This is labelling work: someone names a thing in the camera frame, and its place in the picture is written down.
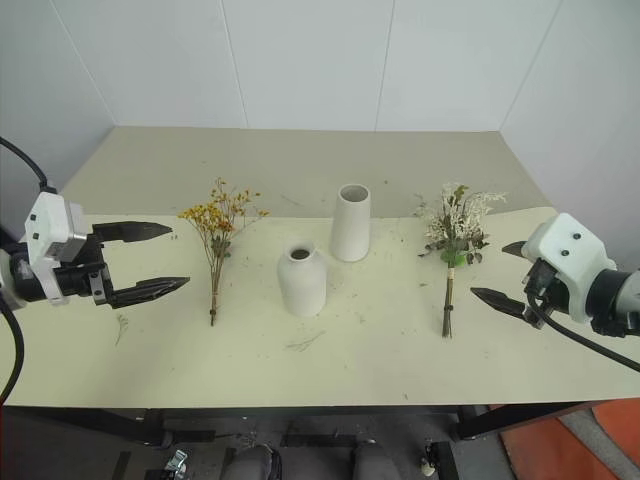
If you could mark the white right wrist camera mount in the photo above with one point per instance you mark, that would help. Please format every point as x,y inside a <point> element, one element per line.
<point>570,250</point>

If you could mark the caster wheel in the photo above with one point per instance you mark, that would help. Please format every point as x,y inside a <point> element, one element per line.
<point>428,457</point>
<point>176,462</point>

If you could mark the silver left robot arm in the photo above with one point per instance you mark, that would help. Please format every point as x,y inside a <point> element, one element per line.
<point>22,280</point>

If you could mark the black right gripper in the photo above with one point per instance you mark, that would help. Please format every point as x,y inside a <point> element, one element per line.
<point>545,290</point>

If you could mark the tall tapered white vase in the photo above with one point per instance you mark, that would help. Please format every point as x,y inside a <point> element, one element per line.
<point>351,230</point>

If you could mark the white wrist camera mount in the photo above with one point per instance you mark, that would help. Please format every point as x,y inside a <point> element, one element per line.
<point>47,225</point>
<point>570,250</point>

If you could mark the small loose dried twig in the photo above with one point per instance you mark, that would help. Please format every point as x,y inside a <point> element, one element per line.
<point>119,330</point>
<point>305,343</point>

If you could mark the white dried flower bunch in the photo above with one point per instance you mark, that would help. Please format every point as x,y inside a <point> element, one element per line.
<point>455,225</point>

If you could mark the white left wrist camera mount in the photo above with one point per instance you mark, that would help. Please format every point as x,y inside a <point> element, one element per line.
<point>47,225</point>

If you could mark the black metal table frame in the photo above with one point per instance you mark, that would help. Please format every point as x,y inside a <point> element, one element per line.
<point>310,417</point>

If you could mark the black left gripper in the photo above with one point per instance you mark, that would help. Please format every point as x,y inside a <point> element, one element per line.
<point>75,282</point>

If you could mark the yellow dried flower bunch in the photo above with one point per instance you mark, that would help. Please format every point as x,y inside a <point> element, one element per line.
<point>217,225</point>

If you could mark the orange floor mat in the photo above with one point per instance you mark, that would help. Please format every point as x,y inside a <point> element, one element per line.
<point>575,445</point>

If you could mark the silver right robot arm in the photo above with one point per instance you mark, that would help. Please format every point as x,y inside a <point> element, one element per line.
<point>617,300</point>

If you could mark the round-shouldered white vase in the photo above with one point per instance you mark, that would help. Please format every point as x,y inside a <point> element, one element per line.
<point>301,285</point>

